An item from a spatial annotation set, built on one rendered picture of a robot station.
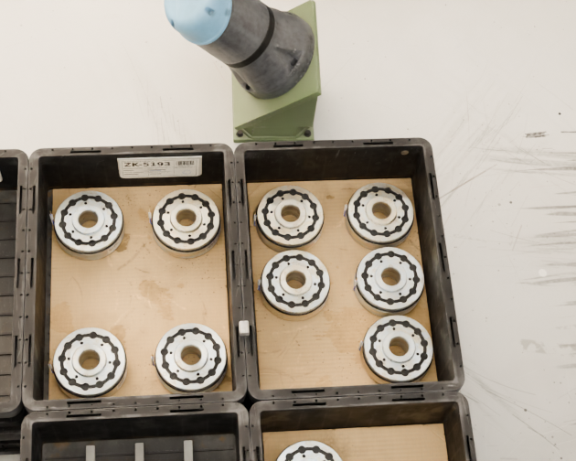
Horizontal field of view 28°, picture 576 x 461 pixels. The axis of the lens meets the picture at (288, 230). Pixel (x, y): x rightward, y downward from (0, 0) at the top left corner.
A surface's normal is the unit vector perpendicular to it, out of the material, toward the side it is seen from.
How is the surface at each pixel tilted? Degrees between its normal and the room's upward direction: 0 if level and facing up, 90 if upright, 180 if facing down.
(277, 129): 90
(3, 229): 0
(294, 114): 90
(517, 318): 0
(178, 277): 0
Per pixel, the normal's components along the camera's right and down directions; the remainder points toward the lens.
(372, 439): 0.07, -0.44
